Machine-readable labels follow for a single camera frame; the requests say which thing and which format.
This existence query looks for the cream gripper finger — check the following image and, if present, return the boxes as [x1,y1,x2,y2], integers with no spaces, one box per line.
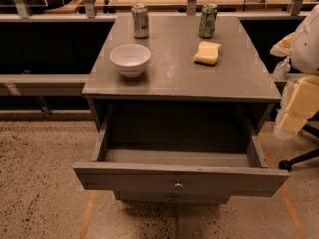
[273,75,319,140]
[270,32,294,57]

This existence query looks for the yellow sponge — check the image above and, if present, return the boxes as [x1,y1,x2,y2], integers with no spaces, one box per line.
[194,41,221,65]

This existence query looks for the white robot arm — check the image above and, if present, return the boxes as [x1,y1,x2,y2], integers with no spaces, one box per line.
[270,5,319,139]

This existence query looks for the open grey top drawer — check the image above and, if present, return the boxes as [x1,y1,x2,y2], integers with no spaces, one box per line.
[73,106,289,197]

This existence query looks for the grey wooden drawer cabinet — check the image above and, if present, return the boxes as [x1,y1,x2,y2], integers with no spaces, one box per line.
[81,14,283,205]

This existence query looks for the round metal drawer knob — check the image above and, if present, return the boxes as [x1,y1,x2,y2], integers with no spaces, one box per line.
[174,181,183,190]

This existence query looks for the lower grey drawer front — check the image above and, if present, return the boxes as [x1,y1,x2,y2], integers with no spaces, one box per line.
[114,191,230,204]

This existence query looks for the clear sanitizer pump bottle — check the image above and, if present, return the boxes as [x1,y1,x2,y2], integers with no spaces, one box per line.
[272,57,291,80]

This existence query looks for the black chair base legs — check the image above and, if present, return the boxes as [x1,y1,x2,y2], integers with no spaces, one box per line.
[277,124,319,172]

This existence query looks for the green soda can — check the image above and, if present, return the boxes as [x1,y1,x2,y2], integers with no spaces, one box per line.
[198,3,218,38]

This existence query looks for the silver soda can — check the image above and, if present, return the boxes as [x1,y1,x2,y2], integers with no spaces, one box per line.
[131,3,149,38]

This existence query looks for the white ceramic bowl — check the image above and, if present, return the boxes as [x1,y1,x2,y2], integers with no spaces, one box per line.
[110,44,151,78]

